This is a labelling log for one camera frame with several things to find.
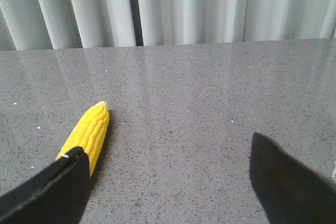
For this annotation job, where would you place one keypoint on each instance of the white pleated curtain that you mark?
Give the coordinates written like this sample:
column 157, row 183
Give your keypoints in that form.
column 60, row 24

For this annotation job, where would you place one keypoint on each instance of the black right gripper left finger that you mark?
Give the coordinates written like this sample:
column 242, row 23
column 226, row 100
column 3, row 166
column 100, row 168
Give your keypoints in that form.
column 57, row 194

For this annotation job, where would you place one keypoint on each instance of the yellow corn cob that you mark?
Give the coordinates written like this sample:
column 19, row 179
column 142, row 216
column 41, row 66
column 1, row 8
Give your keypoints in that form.
column 89, row 134

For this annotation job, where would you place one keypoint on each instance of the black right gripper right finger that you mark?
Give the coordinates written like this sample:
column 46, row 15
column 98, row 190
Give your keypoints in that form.
column 288, row 190

